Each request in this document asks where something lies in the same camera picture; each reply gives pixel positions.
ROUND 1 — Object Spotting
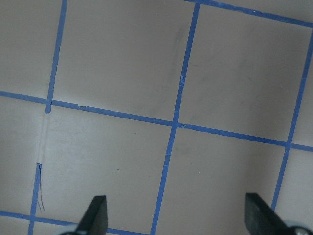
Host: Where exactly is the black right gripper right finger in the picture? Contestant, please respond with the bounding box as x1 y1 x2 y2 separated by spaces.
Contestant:
244 193 288 235

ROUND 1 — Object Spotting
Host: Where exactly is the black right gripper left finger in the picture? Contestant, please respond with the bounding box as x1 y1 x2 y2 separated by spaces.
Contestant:
74 195 108 235

